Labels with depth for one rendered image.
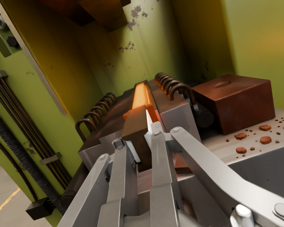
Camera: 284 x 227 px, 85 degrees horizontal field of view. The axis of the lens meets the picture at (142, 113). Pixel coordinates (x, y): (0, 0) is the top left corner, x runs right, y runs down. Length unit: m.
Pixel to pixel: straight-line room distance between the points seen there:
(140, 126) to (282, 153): 0.19
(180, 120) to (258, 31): 0.28
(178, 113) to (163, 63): 0.49
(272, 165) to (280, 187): 0.04
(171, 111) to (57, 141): 0.33
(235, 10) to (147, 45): 0.38
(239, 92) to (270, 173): 0.12
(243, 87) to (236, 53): 0.15
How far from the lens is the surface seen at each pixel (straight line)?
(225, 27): 0.42
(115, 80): 0.72
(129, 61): 0.71
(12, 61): 0.46
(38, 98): 0.45
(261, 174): 0.27
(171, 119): 0.25
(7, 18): 0.46
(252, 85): 0.28
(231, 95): 0.27
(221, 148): 0.26
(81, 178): 0.29
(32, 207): 0.61
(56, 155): 0.47
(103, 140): 0.26
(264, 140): 0.26
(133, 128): 0.15
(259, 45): 0.45
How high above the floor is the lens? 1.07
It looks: 17 degrees down
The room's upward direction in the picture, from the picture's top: 23 degrees counter-clockwise
